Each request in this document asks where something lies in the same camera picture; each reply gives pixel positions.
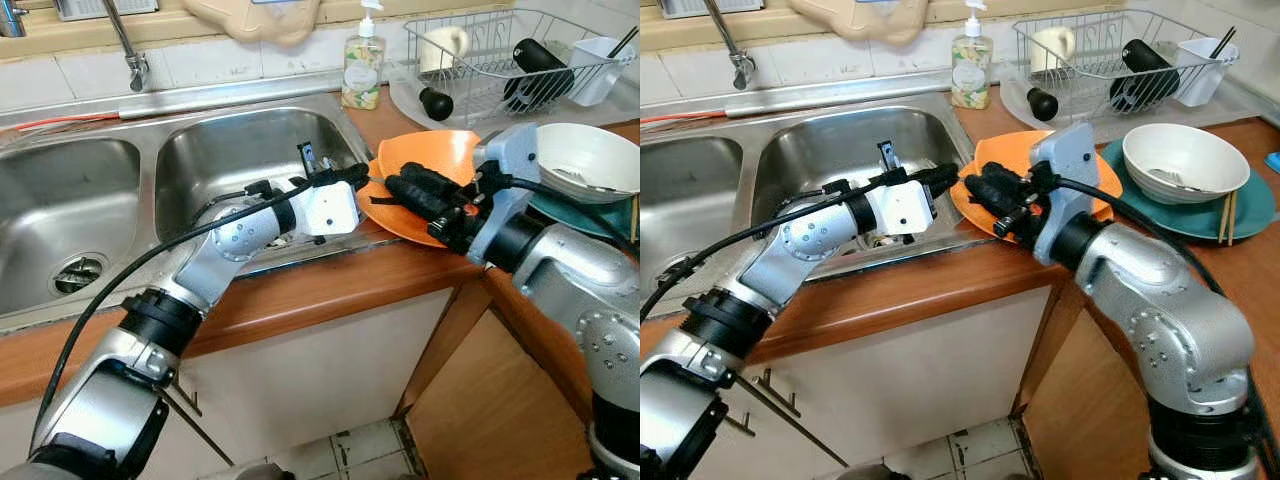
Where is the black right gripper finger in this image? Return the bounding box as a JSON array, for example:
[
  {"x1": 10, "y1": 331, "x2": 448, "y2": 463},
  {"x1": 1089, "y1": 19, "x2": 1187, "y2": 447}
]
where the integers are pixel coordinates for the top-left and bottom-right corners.
[
  {"x1": 383, "y1": 176, "x2": 459, "y2": 225},
  {"x1": 963, "y1": 174, "x2": 1025, "y2": 217},
  {"x1": 398, "y1": 162, "x2": 473, "y2": 201},
  {"x1": 978, "y1": 160, "x2": 1037, "y2": 199}
]

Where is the large orange plate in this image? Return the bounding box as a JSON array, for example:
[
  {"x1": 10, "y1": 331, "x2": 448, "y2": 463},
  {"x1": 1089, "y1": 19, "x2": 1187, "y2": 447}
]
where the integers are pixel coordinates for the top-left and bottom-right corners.
[
  {"x1": 357, "y1": 130, "x2": 483, "y2": 248},
  {"x1": 948, "y1": 130, "x2": 1121, "y2": 241}
]

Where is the small orange plate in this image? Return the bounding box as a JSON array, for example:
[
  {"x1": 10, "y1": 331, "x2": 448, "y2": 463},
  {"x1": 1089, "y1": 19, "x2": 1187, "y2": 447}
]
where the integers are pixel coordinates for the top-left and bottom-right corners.
[
  {"x1": 378, "y1": 130, "x2": 481, "y2": 191},
  {"x1": 968, "y1": 130, "x2": 1051, "y2": 189}
]

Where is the metal fork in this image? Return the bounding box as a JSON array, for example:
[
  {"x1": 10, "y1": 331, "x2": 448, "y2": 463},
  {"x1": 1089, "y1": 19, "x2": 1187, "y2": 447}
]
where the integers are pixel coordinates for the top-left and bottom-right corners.
[
  {"x1": 1145, "y1": 167, "x2": 1216, "y2": 193},
  {"x1": 555, "y1": 167, "x2": 621, "y2": 193}
]

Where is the stainless steel double sink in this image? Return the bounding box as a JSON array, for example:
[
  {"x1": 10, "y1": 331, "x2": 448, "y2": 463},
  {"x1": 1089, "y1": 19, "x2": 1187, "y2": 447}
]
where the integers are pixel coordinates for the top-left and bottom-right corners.
[
  {"x1": 640, "y1": 75, "x2": 976, "y2": 301},
  {"x1": 0, "y1": 75, "x2": 386, "y2": 331}
]

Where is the grey dish rack drip tray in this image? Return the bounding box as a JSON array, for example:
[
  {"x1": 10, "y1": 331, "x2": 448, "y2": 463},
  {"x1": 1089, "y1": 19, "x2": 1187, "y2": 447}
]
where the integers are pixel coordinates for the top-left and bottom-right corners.
[
  {"x1": 1000, "y1": 75, "x2": 1261, "y2": 131},
  {"x1": 388, "y1": 68, "x2": 641, "y2": 131}
]

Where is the clear pump soap bottle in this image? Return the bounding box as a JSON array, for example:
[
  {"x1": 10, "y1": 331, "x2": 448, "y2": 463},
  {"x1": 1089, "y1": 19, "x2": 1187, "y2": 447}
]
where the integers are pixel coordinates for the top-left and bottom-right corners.
[
  {"x1": 341, "y1": 0, "x2": 387, "y2": 111},
  {"x1": 950, "y1": 0, "x2": 994, "y2": 110}
]

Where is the cream ceramic mug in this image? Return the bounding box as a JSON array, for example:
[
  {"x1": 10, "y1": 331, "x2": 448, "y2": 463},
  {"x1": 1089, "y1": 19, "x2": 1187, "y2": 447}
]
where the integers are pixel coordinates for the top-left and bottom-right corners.
[
  {"x1": 418, "y1": 27, "x2": 469, "y2": 73},
  {"x1": 1030, "y1": 27, "x2": 1077, "y2": 73}
]

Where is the beige plastic board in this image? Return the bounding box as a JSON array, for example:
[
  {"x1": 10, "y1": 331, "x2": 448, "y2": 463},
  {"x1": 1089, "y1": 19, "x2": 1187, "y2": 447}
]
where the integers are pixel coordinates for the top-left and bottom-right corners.
[
  {"x1": 787, "y1": 0, "x2": 931, "y2": 44},
  {"x1": 182, "y1": 0, "x2": 323, "y2": 46}
]

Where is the teal plate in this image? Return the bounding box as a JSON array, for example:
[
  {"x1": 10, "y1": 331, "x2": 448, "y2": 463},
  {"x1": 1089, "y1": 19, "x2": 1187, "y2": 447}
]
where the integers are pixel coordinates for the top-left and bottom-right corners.
[
  {"x1": 528, "y1": 190, "x2": 641, "y2": 241},
  {"x1": 1100, "y1": 140, "x2": 1278, "y2": 241}
]

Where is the white ceramic bowl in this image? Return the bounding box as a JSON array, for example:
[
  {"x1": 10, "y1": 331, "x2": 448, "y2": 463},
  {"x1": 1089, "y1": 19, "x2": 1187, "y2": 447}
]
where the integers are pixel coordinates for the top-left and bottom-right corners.
[
  {"x1": 535, "y1": 122, "x2": 641, "y2": 206},
  {"x1": 1122, "y1": 123, "x2": 1251, "y2": 206}
]

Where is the black tumbler bottle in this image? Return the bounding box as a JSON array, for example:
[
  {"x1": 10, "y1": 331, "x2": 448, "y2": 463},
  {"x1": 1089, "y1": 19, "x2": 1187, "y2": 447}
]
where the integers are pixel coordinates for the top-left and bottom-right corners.
[
  {"x1": 503, "y1": 38, "x2": 576, "y2": 113},
  {"x1": 1110, "y1": 38, "x2": 1181, "y2": 113}
]

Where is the chrome sink faucet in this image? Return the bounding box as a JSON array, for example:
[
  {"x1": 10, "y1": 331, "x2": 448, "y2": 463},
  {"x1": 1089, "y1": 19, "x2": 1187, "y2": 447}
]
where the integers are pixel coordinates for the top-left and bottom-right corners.
[
  {"x1": 100, "y1": 0, "x2": 151, "y2": 93},
  {"x1": 705, "y1": 0, "x2": 758, "y2": 91}
]

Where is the brown wooden cabinet door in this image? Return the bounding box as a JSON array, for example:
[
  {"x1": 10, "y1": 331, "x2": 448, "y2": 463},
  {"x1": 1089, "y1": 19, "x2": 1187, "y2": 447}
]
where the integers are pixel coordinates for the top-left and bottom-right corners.
[
  {"x1": 400, "y1": 270, "x2": 601, "y2": 480},
  {"x1": 1015, "y1": 285, "x2": 1161, "y2": 480}
]

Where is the white plastic utensil cup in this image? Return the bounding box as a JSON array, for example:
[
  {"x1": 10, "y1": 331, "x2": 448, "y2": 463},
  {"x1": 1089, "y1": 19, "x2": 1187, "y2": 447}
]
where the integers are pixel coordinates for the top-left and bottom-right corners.
[
  {"x1": 568, "y1": 37, "x2": 629, "y2": 107},
  {"x1": 1175, "y1": 38, "x2": 1233, "y2": 107}
]

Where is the white cabinet front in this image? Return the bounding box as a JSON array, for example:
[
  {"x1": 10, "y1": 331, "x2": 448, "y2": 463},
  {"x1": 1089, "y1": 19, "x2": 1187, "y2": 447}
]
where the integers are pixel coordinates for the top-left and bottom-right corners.
[
  {"x1": 720, "y1": 290, "x2": 1056, "y2": 480},
  {"x1": 150, "y1": 290, "x2": 456, "y2": 480}
]

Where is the grey window ledge box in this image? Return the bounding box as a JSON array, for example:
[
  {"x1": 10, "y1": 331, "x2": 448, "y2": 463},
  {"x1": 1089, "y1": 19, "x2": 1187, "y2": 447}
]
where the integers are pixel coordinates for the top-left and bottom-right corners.
[
  {"x1": 660, "y1": 0, "x2": 761, "y2": 19},
  {"x1": 55, "y1": 0, "x2": 161, "y2": 21}
]

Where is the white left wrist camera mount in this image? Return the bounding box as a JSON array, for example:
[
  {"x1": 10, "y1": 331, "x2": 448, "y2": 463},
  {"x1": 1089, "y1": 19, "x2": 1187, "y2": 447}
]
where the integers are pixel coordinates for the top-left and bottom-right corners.
[
  {"x1": 868, "y1": 183, "x2": 936, "y2": 238},
  {"x1": 295, "y1": 183, "x2": 363, "y2": 238}
]

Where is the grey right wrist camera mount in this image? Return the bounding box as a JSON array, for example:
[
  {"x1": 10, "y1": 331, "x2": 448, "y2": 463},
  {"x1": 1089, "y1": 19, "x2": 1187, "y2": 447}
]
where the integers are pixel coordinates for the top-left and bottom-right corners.
[
  {"x1": 470, "y1": 123, "x2": 541, "y2": 263},
  {"x1": 1030, "y1": 122, "x2": 1099, "y2": 266}
]

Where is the white wire dish rack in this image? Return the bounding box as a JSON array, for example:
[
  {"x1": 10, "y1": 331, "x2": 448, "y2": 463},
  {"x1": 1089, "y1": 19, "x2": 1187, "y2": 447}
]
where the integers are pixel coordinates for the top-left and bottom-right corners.
[
  {"x1": 1012, "y1": 10, "x2": 1239, "y2": 116},
  {"x1": 403, "y1": 10, "x2": 641, "y2": 116}
]

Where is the metal cabinet handle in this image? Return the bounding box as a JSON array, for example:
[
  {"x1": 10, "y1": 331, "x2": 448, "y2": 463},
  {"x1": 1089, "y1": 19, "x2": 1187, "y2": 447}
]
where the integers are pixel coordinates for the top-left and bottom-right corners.
[
  {"x1": 160, "y1": 375, "x2": 236, "y2": 466},
  {"x1": 730, "y1": 368, "x2": 851, "y2": 469}
]

